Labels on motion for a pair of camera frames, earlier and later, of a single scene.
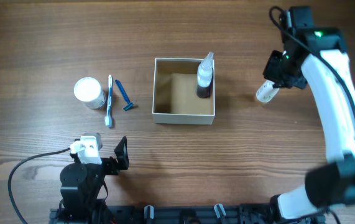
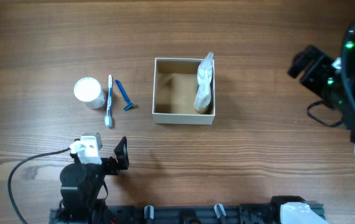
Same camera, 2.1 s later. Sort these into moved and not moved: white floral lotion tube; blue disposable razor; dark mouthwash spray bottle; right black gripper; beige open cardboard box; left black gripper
Moved: white floral lotion tube; right black gripper
Not moved: beige open cardboard box; dark mouthwash spray bottle; left black gripper; blue disposable razor
